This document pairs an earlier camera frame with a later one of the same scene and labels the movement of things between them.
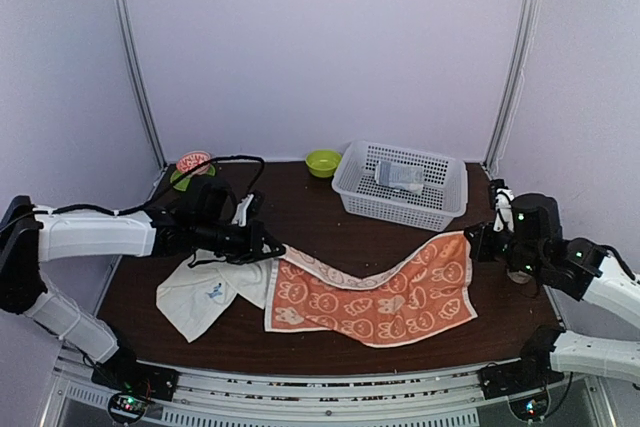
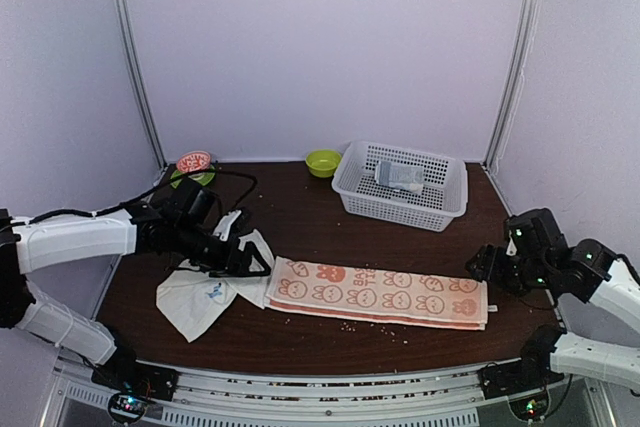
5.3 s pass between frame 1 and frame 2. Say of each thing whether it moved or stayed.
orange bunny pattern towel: moved
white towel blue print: stayed
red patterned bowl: stayed
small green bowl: stayed
